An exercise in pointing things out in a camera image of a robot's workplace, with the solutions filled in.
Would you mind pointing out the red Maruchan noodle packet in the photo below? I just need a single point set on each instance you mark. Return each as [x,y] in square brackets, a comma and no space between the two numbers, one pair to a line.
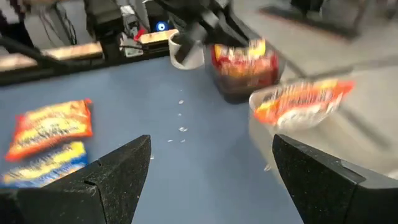
[242,65]

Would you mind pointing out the smoky grey plastic bin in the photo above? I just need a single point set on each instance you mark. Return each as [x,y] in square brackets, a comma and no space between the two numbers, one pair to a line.
[236,93]

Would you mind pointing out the orange Maruchan noodle packet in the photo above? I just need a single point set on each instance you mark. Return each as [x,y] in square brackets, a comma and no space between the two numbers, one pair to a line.
[295,99]
[49,127]

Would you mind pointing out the black computer tower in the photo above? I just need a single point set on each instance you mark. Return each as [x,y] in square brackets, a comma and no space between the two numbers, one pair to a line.
[155,17]

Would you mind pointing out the white plastic bin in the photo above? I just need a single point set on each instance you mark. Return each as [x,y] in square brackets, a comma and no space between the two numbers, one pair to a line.
[261,133]

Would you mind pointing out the wooden plank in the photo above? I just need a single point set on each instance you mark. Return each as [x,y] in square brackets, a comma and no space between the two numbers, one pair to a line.
[158,36]
[73,51]

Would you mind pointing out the black table edge rail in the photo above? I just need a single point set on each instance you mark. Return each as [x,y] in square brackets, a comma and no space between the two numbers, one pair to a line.
[77,67]

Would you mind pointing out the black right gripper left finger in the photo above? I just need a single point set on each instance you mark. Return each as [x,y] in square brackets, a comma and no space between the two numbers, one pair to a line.
[109,193]

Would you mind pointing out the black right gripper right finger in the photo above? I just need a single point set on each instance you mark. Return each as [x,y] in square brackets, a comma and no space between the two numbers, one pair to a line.
[326,193]

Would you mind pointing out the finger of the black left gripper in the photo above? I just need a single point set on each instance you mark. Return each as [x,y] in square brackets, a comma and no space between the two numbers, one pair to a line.
[236,32]
[188,43]

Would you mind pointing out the blue Maruchan noodle packet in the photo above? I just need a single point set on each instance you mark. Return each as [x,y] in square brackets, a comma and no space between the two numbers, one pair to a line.
[43,166]

